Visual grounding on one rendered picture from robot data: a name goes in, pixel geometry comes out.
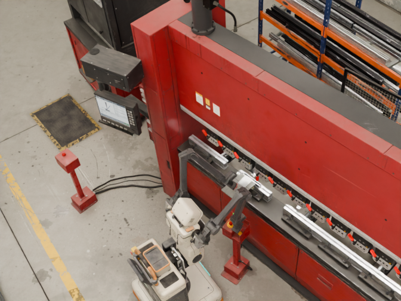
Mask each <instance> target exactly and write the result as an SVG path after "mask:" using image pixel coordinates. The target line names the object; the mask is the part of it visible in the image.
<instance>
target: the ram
mask: <svg viewBox="0 0 401 301"><path fill-rule="evenodd" d="M172 48H173V53H174V61H175V70H176V76H177V84H178V93H179V98H180V104H181V105H182V106H183V107H185V108H186V109H188V110H189V111H191V112H192V113H193V114H195V115H196V116H198V117H199V118H200V119H202V120H203V121H205V122H206V123H207V124H209V125H210V126H212V127H213V128H215V129H216V130H218V131H219V132H220V133H222V134H223V135H225V136H226V137H228V138H229V139H230V140H232V141H233V142H235V143H236V144H237V145H239V146H240V147H242V148H243V149H245V150H246V151H248V152H249V153H250V154H252V155H253V156H255V157H256V158H258V159H259V160H260V161H262V162H263V163H265V164H266V165H268V166H269V167H270V168H272V169H273V170H274V171H276V172H278V173H279V174H280V175H282V176H283V177H284V178H286V179H288V180H289V181H290V182H292V183H293V184H294V185H296V186H298V187H299V188H300V189H302V190H303V191H304V192H306V193H307V194H309V195H310V196H312V197H313V198H314V199H316V200H318V201H319V202H320V203H322V204H323V205H324V206H326V207H328V208H329V209H330V210H332V211H333V212H334V213H336V214H337V215H339V216H340V217H342V218H343V219H344V220H346V221H348V222H349V223H350V224H352V225H353V226H354V227H356V228H358V229H359V230H360V231H362V232H363V233H364V234H366V235H367V236H369V237H370V238H372V239H373V240H374V241H376V242H377V243H379V244H380V245H382V246H383V247H384V248H386V249H387V250H389V251H390V252H392V253H393V254H395V255H396V256H397V257H399V258H400V259H401V180H399V179H397V178H396V177H394V176H392V175H391V174H389V173H388V172H386V171H384V170H383V169H381V168H379V167H378V166H376V165H375V164H373V163H371V162H370V161H368V160H367V159H364V158H363V157H362V156H360V155H358V154H357V153H355V152H353V151H352V150H350V149H349V148H347V147H345V146H344V145H342V144H341V143H339V142H337V141H336V140H334V139H332V138H330V137H329V136H327V135H326V134H324V133H322V132H321V131H319V130H318V129H316V128H314V127H313V126H311V125H310V124H308V123H306V122H305V121H303V120H302V119H299V118H298V117H297V116H295V115H293V114H292V113H290V112H288V111H287V110H285V109H284V108H282V107H280V106H279V105H277V104H275V103H273V102H272V101H271V100H269V99H267V98H265V97H264V96H262V95H261V94H259V93H257V92H256V91H254V90H253V89H251V88H249V87H247V86H246V85H245V84H243V83H241V82H239V81H238V80H237V79H234V78H233V77H231V76H230V75H228V74H226V73H225V72H223V71H222V70H220V69H219V68H217V67H215V66H214V65H212V64H210V63H208V62H207V61H206V60H204V59H202V58H200V57H199V56H197V55H196V54H194V53H192V52H191V51H189V50H188V49H186V48H184V47H182V46H181V45H180V44H178V43H176V42H174V41H173V40H172ZM196 92H197V93H199V94H200V95H202V98H203V105H202V104H200V103H199V102H197V101H196ZM205 98H206V99H208V100H209V104H210V106H209V105H207V104H206V100H205ZM212 103H214V104H215V105H217V106H218V107H220V116H218V115H217V114H215V113H214V112H213V105H212ZM206 105H207V106H209V107H210V110H209V109H208V108H206ZM181 109H182V110H183V111H185V112H186V113H188V112H187V111H186V110H184V109H183V108H182V107H181ZM188 114H189V115H190V116H192V117H193V118H194V119H196V120H197V121H199V122H200V123H201V124H203V125H204V126H206V127H207V128H209V129H210V130H211V131H213V132H214V133H215V134H217V135H219V136H220V137H221V138H223V139H224V140H225V141H227V142H229V143H230V144H231V145H233V146H234V147H235V148H237V149H238V150H240V151H241V152H243V153H244V154H245V155H247V156H248V157H250V158H251V159H253V160H254V161H255V162H257V163H258V164H260V165H261V166H262V167H264V168H265V169H266V170H268V171H269V172H271V173H272V174H274V175H275V176H276V177H278V178H279V179H281V180H282V181H284V182H285V183H286V184H288V185H289V186H290V187H292V188H294V189H295V190H296V191H298V192H299V193H300V194H302V195H304V196H305V197H306V198H308V199H309V200H310V201H312V202H313V203H315V204H316V205H318V206H319V207H320V208H322V209H323V210H325V211H326V212H327V213H329V214H330V215H332V216H333V217H335V218H336V219H337V220H339V221H340V222H341V223H343V224H344V225H346V226H347V227H349V228H350V229H351V230H353V231H354V232H355V233H357V234H359V235H360V236H361V237H363V238H364V239H366V240H367V241H369V242H370V243H371V244H373V245H374V246H376V247H377V248H379V249H380V250H381V251H383V252H384V253H385V254H387V255H388V256H390V257H391V258H392V259H394V260H395V261H397V262H398V263H400V264H401V262H400V261H399V260H397V259H396V258H395V257H393V256H392V255H390V254H389V253H387V252H386V251H385V250H383V249H382V248H381V247H379V246H377V245H376V244H375V243H373V242H372V241H371V240H369V239H367V238H366V237H365V236H363V235H362V234H360V233H359V232H358V231H356V230H355V229H353V228H352V227H351V226H349V225H348V224H346V223H345V222H343V221H342V220H341V219H339V218H338V217H337V216H335V215H333V214H332V213H331V212H329V211H328V210H327V209H325V208H323V207H322V206H321V205H319V204H318V203H317V202H315V201H314V200H312V199H311V198H309V197H308V196H307V195H305V194H304V193H302V192H301V191H299V190H298V189H297V188H295V187H294V186H292V185H291V184H289V183H288V182H287V181H285V180H284V179H283V178H281V177H279V176H278V175H277V174H275V173H274V172H272V171H271V170H269V169H268V168H267V167H265V166H264V165H263V164H261V163H260V162H258V161H257V160H256V159H254V158H253V157H251V156H250V155H248V154H247V153H246V152H244V151H243V150H241V149H240V148H238V147H237V146H235V145H234V144H233V143H231V142H230V141H228V140H227V139H225V138H224V137H223V136H221V135H220V134H218V133H217V132H216V131H214V130H213V129H212V128H210V127H208V126H207V125H206V124H204V123H203V122H202V121H200V120H198V119H197V118H196V117H194V116H193V115H192V114H190V113H188Z"/></svg>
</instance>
